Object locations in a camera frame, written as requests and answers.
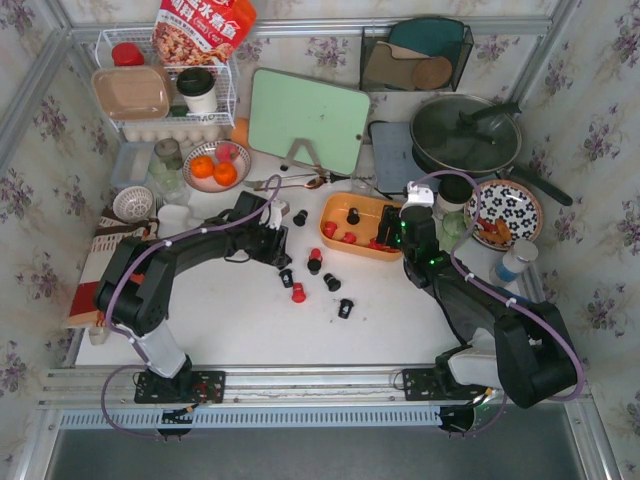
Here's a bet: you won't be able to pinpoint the black capsule numbered four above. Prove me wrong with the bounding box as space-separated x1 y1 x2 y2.
279 268 294 289
338 298 354 319

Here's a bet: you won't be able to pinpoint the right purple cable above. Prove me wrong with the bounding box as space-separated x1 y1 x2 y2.
407 169 586 404

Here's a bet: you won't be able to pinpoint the left camera mount white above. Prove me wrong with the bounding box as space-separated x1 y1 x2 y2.
266 199 290 230

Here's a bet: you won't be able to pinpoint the orange tangerine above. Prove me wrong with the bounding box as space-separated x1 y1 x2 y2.
190 155 215 179
213 163 238 187

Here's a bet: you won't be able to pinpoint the fried food pieces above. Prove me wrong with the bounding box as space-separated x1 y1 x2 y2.
478 218 513 246

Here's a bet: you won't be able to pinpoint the clear bottle blue label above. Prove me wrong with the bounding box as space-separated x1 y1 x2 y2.
490 239 539 286

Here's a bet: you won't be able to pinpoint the glass pan lid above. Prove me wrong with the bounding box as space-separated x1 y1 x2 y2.
410 93 523 175

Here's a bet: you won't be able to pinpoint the pink peach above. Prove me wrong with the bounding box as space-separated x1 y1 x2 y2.
215 142 240 163

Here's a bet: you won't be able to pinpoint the red coffee capsule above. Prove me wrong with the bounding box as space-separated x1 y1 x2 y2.
342 232 357 244
322 221 338 238
291 282 307 304
369 238 382 250
309 248 323 263

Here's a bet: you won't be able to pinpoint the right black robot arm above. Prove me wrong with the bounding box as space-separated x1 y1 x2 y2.
376 204 585 408

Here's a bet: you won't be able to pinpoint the green cutting board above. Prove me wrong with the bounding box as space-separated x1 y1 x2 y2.
248 68 371 176

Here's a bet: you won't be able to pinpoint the grey induction cooker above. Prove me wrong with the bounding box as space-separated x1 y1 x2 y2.
368 120 432 196

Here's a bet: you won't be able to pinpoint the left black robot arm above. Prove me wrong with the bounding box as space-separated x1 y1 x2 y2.
94 192 291 402

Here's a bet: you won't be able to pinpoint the metal cutting board stand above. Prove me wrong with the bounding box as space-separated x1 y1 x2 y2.
280 138 324 173

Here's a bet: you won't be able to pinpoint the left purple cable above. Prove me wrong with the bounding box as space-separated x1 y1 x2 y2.
101 173 284 444

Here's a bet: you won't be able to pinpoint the flower patterned plate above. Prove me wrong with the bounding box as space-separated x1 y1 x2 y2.
464 180 543 251

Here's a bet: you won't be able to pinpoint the jar with black lid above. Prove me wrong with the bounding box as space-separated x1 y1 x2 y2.
435 175 473 218

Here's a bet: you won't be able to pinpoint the copper spoon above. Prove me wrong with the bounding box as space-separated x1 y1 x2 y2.
283 177 326 190

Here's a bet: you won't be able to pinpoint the white round strainer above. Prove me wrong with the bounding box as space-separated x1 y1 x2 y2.
112 186 154 223

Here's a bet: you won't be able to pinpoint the pink fruit bowl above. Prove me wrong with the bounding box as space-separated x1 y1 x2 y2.
182 140 252 193

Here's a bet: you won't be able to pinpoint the purple cable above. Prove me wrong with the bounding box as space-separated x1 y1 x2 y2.
407 169 586 404
101 173 284 444

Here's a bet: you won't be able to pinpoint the right camera mount white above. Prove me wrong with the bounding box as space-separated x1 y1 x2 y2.
401 181 435 211

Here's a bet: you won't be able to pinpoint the orange plastic storage basket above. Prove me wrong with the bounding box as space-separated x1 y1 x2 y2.
318 192 402 262

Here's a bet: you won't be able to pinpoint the grey tinted glass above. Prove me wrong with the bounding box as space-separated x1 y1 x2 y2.
154 138 183 170

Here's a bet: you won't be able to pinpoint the pale green glass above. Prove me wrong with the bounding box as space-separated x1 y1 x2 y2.
149 158 190 206

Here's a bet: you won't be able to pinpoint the camera mount white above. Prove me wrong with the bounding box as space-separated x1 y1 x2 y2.
266 199 290 230
401 181 435 211

